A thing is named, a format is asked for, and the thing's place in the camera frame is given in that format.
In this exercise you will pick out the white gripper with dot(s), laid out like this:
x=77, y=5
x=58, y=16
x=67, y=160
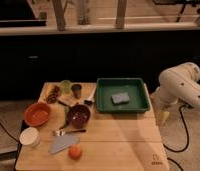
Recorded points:
x=162, y=99

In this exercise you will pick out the blue sponge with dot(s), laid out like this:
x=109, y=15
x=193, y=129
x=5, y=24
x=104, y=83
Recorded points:
x=120, y=98

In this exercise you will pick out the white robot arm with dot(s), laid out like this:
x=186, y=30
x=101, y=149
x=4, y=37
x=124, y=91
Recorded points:
x=176, y=83

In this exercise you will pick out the green plastic tray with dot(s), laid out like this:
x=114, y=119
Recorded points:
x=106, y=87

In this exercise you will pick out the dark maroon bowl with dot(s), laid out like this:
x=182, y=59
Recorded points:
x=78, y=116

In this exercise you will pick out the dark metal cup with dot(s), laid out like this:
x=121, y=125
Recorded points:
x=77, y=90

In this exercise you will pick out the orange fruit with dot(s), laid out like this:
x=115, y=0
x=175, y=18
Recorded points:
x=75, y=151

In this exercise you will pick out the tan wooden block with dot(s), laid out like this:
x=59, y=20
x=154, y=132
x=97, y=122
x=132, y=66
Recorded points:
x=67, y=100

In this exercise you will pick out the green chili pepper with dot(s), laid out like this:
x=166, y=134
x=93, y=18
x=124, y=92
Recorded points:
x=66, y=122

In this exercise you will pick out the green plastic cup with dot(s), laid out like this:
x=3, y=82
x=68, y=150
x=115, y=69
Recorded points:
x=65, y=86

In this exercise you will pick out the grey blue cloth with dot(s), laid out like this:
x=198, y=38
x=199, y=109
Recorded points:
x=63, y=142

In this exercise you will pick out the orange bowl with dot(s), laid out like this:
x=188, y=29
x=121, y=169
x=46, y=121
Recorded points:
x=37, y=114

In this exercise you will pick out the white cup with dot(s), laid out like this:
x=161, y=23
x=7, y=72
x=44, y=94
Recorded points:
x=30, y=137

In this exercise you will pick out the white handled brush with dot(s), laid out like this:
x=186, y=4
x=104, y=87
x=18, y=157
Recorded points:
x=90, y=99

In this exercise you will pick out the metal fork dark handle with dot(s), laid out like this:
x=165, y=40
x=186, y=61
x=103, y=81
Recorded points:
x=61, y=133

